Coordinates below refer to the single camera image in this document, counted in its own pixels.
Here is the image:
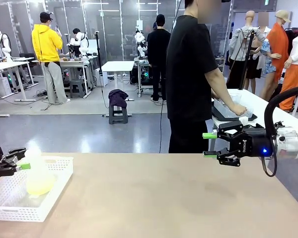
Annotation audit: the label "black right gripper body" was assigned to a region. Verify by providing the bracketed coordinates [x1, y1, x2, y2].
[235, 127, 275, 159]

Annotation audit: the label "translucent plastic conical flask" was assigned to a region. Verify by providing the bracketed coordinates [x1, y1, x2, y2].
[24, 146, 57, 197]

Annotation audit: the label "person's right forearm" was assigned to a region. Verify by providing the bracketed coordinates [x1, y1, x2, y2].
[208, 71, 239, 111]

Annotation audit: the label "person's right hand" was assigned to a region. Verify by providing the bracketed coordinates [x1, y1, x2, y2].
[231, 103, 248, 117]

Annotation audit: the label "black tray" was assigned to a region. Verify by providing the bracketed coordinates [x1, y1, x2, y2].
[211, 105, 258, 122]

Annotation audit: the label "white perforated plastic basket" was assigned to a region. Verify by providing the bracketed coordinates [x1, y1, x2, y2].
[0, 156, 74, 223]

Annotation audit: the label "white side table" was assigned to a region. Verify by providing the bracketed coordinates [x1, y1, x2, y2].
[210, 88, 298, 139]

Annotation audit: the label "person in black T-shirt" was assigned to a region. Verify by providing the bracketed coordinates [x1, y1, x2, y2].
[165, 0, 235, 154]

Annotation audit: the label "black tripod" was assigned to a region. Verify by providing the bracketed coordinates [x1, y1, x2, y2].
[93, 30, 109, 118]
[238, 27, 257, 91]

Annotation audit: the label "mannequin white shirt orange trousers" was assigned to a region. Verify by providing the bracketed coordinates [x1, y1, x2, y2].
[279, 27, 298, 113]

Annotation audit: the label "grey step stool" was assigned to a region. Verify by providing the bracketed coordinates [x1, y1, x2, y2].
[69, 79, 87, 99]

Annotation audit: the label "white desk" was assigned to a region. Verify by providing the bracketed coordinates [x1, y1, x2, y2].
[0, 60, 40, 103]
[133, 57, 154, 98]

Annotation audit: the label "mannequin in grey shirt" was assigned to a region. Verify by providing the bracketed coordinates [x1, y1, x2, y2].
[225, 10, 267, 94]

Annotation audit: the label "mannequin in orange with cap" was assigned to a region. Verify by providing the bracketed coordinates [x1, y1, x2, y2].
[260, 9, 292, 101]

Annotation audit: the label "person in white shirt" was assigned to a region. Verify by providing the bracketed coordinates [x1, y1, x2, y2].
[256, 11, 277, 75]

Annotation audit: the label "cluttered white workbench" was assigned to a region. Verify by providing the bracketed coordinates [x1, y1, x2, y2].
[31, 57, 95, 99]

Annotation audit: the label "standing person in black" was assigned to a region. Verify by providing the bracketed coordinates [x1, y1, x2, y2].
[146, 14, 171, 103]

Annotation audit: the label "person in yellow hoodie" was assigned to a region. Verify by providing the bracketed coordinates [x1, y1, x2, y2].
[31, 11, 71, 105]

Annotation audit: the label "dark crumpled cloth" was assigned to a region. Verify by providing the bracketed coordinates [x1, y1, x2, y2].
[108, 89, 129, 109]

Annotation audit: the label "white humanoid robot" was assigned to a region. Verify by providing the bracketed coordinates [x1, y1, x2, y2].
[134, 31, 148, 60]
[75, 31, 90, 57]

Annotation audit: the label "white square table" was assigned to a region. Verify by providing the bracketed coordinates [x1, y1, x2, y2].
[101, 60, 136, 90]

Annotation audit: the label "seated person in black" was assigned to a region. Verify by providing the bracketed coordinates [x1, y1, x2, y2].
[66, 27, 83, 58]

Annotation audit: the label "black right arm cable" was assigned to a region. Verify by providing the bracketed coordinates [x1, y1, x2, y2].
[260, 85, 298, 178]

